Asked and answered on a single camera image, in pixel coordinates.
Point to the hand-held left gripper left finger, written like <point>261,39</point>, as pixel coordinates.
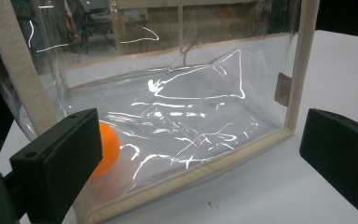
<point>59,161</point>

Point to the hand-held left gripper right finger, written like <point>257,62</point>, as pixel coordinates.
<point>341,155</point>

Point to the orange ball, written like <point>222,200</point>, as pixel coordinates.
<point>108,149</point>

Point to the transparent bag with beige trim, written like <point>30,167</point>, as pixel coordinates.
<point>199,102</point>

